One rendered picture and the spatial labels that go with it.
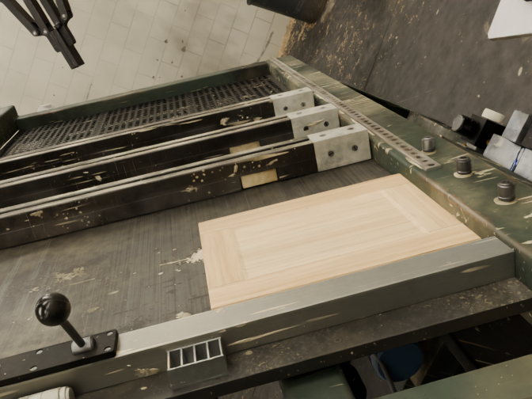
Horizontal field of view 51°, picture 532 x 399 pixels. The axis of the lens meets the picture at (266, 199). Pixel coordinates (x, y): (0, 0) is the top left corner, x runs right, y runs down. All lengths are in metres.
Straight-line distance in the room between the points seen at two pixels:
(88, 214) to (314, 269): 0.58
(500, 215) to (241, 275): 0.39
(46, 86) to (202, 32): 1.72
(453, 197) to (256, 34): 5.60
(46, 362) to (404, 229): 0.56
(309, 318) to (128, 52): 5.67
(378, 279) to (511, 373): 0.23
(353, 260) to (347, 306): 0.12
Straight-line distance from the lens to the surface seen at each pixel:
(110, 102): 2.53
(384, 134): 1.28
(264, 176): 1.24
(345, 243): 0.91
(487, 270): 0.81
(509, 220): 0.87
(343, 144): 1.26
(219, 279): 0.88
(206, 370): 0.71
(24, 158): 1.77
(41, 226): 1.28
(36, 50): 6.35
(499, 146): 1.19
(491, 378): 0.60
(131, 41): 6.30
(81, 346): 0.76
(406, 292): 0.77
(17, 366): 0.79
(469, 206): 0.92
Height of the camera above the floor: 1.43
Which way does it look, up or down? 16 degrees down
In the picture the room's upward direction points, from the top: 72 degrees counter-clockwise
